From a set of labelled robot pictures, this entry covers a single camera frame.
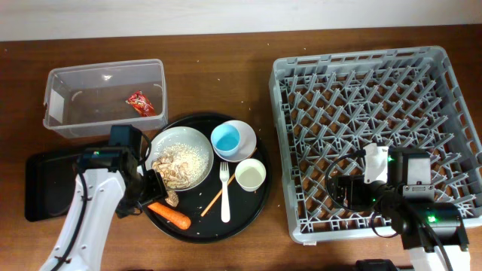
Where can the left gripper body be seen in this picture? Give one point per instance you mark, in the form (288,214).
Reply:
(149,189)

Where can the white plastic fork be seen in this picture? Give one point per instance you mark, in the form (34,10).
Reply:
(224,176)

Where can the red snack wrapper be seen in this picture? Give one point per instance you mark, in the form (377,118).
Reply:
(141,104)

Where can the blue cup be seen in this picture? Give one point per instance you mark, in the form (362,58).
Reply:
(225,139)

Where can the clear plastic bin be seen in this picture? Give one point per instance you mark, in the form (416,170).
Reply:
(86,100)

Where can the grey dishwasher rack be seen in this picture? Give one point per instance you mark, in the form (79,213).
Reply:
(326,107)

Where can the wooden chopstick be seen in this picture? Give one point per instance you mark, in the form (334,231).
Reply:
(218,195)

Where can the orange carrot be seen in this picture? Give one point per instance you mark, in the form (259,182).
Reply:
(178,219)

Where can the white cup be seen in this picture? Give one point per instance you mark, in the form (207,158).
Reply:
(250,174)

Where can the black rectangular tray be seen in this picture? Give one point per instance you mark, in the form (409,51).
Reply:
(50,182)

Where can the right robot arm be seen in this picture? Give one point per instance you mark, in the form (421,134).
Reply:
(396,183)

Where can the round black tray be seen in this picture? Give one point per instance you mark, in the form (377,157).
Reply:
(244,206)

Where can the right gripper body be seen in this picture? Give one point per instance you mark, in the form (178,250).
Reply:
(361,196)

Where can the white bowl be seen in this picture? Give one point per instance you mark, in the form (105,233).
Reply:
(248,142)

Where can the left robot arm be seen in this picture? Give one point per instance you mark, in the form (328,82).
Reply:
(110,181)

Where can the brown mushroom piece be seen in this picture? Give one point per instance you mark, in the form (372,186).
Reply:
(172,198)

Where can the rice and food scraps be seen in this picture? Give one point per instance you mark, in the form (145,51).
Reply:
(181,166)

